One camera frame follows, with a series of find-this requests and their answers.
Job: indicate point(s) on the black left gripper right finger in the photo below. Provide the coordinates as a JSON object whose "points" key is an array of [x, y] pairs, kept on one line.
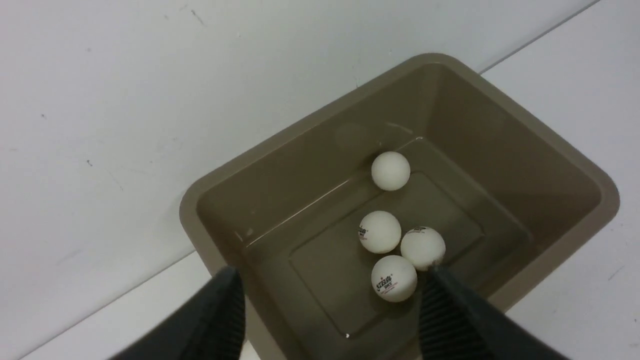
{"points": [[456, 323]]}

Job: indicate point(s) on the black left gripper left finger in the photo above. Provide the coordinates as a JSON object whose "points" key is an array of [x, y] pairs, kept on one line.
{"points": [[211, 325]]}

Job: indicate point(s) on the tan plastic bin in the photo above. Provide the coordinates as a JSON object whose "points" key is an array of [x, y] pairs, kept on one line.
{"points": [[512, 199]]}

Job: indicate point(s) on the white ping-pong ball with logo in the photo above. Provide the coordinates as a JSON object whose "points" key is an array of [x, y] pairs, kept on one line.
{"points": [[379, 232]]}

